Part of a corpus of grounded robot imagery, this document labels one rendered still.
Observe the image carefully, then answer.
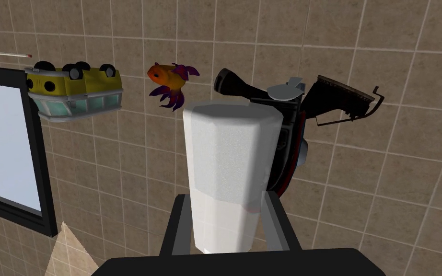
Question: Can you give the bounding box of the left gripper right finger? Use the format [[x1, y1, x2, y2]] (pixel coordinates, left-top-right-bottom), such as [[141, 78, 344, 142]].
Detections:
[[261, 190, 303, 252]]

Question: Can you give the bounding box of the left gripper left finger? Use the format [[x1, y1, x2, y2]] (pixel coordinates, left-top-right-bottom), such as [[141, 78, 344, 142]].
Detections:
[[159, 194, 194, 257]]

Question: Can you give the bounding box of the white paper towel roll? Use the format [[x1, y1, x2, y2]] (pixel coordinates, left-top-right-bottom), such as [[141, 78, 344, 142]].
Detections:
[[182, 99, 284, 254]]

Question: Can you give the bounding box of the black handheld vacuum cleaner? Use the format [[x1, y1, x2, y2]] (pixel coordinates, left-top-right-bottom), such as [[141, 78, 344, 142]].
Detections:
[[213, 68, 385, 198]]

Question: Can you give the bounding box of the orange toy goldfish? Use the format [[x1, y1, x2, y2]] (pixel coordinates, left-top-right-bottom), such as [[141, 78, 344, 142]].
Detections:
[[147, 63, 200, 112]]

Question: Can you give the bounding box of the yellow toy van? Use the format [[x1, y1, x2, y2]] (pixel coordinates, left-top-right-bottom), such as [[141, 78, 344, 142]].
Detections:
[[24, 61, 124, 123]]

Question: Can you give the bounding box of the black-framed mirror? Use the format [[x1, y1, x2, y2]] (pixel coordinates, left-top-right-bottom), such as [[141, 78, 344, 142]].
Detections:
[[0, 64, 58, 238]]

